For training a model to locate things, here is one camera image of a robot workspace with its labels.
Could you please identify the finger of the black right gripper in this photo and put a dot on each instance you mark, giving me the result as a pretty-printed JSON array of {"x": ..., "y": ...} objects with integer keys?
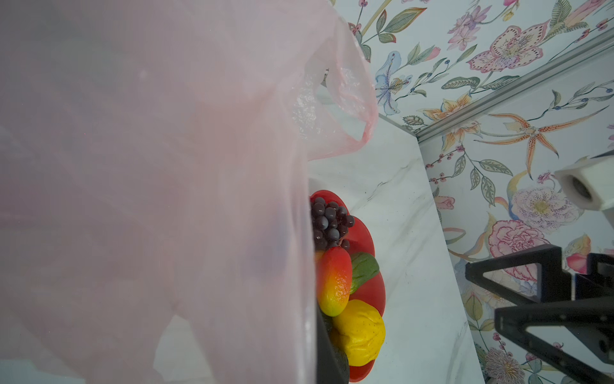
[
  {"x": 529, "y": 276},
  {"x": 575, "y": 337}
]

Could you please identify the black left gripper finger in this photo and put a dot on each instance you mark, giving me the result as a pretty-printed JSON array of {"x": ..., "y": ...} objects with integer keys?
[{"x": 331, "y": 355}]

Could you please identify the red yellow mango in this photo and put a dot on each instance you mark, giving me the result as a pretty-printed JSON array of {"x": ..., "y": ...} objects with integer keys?
[{"x": 334, "y": 274}]

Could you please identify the dark purple grape bunch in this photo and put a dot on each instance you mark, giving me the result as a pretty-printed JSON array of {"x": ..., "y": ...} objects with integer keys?
[{"x": 331, "y": 224}]

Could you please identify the pink plastic bag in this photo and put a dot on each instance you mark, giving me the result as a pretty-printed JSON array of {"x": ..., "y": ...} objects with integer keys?
[{"x": 155, "y": 220}]

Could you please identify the dark avocado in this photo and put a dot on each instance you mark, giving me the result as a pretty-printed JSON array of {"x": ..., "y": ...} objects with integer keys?
[{"x": 341, "y": 362}]

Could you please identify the yellow lemon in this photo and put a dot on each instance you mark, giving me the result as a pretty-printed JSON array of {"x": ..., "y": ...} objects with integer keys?
[{"x": 359, "y": 332}]

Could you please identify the right aluminium corner post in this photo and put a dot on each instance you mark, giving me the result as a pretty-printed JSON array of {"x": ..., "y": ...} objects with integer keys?
[{"x": 560, "y": 66}]

